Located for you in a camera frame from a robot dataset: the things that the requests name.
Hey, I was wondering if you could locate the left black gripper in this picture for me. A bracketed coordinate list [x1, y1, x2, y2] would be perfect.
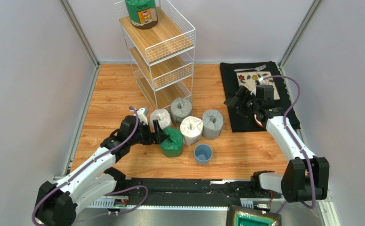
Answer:
[129, 120, 168, 146]

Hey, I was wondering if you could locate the white toilet paper roll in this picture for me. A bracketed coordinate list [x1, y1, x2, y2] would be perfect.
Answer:
[180, 116, 203, 146]
[149, 109, 172, 129]

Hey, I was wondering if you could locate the green toilet paper roll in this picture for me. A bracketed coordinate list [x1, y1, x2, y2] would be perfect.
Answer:
[125, 0, 158, 30]
[160, 128, 184, 157]

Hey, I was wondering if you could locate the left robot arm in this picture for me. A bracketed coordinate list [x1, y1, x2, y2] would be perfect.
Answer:
[32, 115, 168, 226]

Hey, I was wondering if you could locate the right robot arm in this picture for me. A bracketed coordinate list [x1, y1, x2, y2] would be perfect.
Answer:
[224, 85, 330, 203]

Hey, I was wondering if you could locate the black cloth placemat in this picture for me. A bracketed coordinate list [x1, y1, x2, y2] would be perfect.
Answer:
[220, 61, 292, 132]

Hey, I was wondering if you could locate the floral square plate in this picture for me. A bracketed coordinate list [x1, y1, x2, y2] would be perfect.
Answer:
[236, 71, 280, 100]

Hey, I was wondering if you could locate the grey toilet paper roll back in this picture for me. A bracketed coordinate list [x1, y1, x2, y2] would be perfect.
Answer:
[170, 97, 192, 127]

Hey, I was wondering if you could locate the grey toilet paper roll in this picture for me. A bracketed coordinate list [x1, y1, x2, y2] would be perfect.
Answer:
[170, 97, 192, 127]
[202, 109, 224, 140]

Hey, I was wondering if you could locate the grey toilet paper roll right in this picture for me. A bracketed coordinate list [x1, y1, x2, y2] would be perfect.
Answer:
[202, 109, 224, 140]

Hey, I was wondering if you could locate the silver fork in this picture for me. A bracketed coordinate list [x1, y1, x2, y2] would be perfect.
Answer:
[234, 65, 267, 72]

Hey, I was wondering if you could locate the blue plastic cup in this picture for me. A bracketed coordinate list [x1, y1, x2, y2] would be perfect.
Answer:
[194, 144, 213, 165]

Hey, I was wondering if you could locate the teal glazed square dish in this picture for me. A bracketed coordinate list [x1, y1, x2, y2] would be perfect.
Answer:
[225, 205, 282, 226]

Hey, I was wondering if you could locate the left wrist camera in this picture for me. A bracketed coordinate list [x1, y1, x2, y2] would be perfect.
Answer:
[137, 107, 149, 125]

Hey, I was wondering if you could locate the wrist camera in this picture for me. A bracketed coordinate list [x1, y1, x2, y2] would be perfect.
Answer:
[256, 77, 274, 90]
[137, 107, 149, 125]

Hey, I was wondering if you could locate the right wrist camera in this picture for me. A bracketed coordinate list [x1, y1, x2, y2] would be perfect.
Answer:
[256, 77, 274, 90]

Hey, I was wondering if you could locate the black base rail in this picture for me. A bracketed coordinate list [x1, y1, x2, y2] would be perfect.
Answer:
[115, 178, 281, 207]

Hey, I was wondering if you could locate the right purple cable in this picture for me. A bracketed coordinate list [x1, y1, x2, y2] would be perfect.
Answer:
[257, 75, 316, 214]

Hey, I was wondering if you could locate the purple cable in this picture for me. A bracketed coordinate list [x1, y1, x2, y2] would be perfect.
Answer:
[257, 75, 316, 214]
[32, 106, 149, 226]

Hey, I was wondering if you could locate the white wire shelf rack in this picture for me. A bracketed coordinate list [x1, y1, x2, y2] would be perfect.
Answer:
[114, 0, 196, 110]

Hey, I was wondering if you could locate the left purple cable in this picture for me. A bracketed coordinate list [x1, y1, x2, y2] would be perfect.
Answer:
[32, 106, 149, 226]

